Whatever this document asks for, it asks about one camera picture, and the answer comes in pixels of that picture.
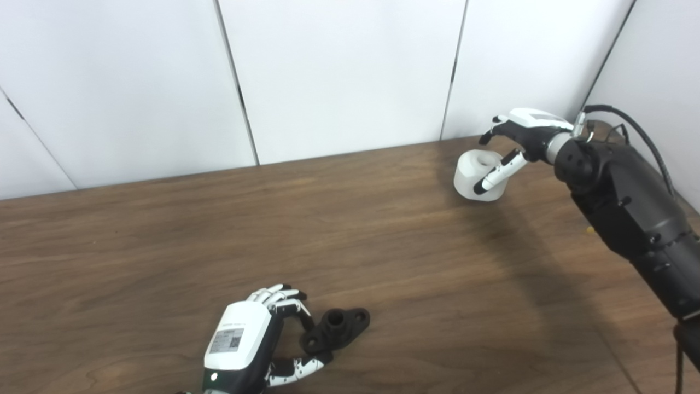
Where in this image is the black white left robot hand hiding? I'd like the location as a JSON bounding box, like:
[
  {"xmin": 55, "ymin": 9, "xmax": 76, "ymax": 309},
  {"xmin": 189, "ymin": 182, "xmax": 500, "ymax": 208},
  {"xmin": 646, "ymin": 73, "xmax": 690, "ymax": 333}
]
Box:
[{"xmin": 202, "ymin": 283, "xmax": 333, "ymax": 394}]

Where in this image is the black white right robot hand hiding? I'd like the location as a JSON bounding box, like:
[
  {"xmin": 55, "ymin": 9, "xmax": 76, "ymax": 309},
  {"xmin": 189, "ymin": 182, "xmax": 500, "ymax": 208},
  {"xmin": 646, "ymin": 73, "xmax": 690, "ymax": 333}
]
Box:
[{"xmin": 474, "ymin": 108, "xmax": 574, "ymax": 195}]

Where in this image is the round white plastic piece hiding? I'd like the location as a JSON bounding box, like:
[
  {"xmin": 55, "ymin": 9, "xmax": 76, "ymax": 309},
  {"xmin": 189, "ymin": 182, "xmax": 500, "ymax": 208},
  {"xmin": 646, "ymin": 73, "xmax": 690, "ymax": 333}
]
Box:
[{"xmin": 453, "ymin": 150, "xmax": 509, "ymax": 202}]

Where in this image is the black plastic holder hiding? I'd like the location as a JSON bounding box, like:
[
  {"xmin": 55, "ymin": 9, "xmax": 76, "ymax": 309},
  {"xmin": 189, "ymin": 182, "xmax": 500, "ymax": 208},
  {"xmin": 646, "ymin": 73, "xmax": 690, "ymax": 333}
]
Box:
[{"xmin": 300, "ymin": 308, "xmax": 371, "ymax": 354}]

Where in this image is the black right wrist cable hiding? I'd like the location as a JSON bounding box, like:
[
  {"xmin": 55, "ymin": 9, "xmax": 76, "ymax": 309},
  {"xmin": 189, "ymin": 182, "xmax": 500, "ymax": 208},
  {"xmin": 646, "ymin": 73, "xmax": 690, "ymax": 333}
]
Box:
[{"xmin": 571, "ymin": 105, "xmax": 676, "ymax": 198}]

